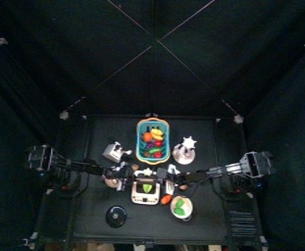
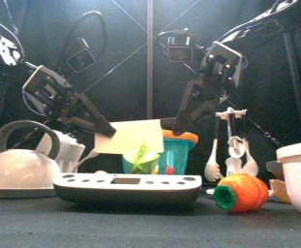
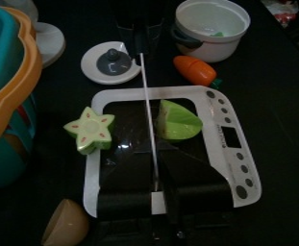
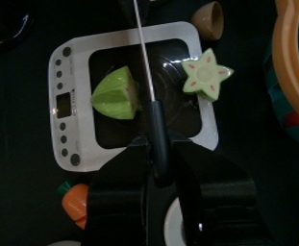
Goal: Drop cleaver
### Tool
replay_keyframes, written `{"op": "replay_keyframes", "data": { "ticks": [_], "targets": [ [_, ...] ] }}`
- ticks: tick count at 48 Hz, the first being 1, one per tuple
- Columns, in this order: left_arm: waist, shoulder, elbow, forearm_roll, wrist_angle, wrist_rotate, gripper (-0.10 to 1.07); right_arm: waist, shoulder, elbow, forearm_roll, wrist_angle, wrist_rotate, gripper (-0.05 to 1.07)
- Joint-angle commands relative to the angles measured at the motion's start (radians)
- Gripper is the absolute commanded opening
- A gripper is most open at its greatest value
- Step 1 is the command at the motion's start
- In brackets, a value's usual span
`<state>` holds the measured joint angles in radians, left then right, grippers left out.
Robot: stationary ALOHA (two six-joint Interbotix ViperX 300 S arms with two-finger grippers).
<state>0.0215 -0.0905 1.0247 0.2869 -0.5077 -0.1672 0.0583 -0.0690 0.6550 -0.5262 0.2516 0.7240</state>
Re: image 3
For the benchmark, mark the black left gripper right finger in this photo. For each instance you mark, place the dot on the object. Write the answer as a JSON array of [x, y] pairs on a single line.
[[198, 195]]

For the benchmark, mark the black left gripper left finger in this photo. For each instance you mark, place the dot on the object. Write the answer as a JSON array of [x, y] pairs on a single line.
[[123, 198]]

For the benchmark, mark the beige toy food half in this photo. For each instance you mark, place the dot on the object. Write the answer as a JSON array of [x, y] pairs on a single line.
[[68, 224]]

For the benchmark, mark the white toy cooktop, black surface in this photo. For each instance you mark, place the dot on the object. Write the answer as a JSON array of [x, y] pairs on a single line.
[[224, 128]]

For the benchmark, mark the green starfruit toy slice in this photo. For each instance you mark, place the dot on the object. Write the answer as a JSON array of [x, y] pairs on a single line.
[[91, 129]]

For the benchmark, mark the green toy fruit wedge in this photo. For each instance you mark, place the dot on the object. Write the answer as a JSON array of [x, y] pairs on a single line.
[[176, 123]]

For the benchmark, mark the orange toy carrot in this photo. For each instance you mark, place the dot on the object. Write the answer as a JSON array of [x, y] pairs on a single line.
[[195, 70]]

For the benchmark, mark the white pot lid, grey knob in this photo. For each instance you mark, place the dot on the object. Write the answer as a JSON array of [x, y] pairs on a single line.
[[108, 65]]

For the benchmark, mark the teal basket with orange rim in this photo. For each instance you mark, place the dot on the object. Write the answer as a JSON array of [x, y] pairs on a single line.
[[5, 96]]

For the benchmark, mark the small green toy piece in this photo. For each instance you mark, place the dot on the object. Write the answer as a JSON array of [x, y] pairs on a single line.
[[218, 33]]

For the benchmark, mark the white round-based toy appliance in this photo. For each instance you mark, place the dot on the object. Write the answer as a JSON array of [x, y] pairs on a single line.
[[48, 41]]

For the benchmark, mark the red and white background clutter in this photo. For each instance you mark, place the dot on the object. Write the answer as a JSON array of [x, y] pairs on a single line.
[[286, 14]]

